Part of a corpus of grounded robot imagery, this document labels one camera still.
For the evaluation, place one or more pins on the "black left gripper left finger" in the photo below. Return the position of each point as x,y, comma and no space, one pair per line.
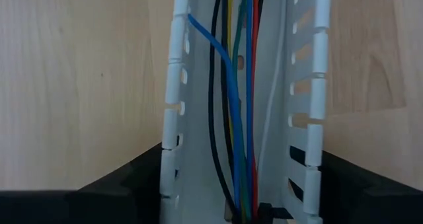
145,184

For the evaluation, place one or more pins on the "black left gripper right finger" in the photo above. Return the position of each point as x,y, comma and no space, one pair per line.
343,184

